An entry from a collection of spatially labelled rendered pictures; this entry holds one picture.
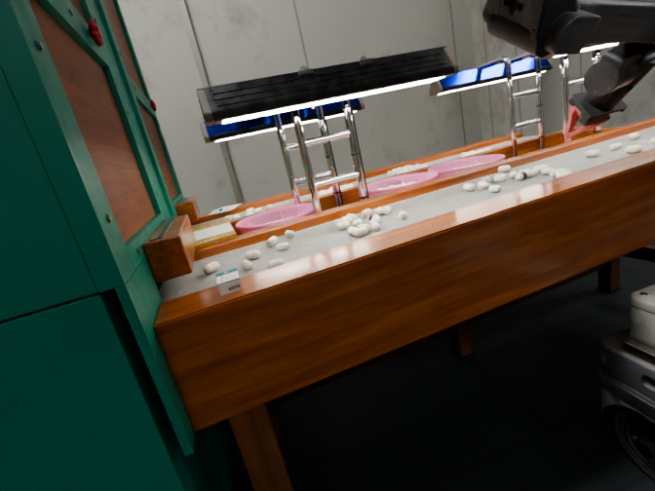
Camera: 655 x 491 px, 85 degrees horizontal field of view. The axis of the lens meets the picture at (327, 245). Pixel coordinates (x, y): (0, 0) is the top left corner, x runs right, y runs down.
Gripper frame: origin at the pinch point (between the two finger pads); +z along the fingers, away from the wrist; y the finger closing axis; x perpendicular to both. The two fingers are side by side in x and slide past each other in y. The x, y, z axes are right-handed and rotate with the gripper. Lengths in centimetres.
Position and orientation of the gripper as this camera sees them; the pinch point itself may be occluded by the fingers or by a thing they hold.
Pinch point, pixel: (568, 133)
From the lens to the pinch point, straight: 100.8
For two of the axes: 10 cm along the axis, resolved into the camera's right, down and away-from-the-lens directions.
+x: 3.7, 8.4, -4.0
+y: -9.2, 2.9, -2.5
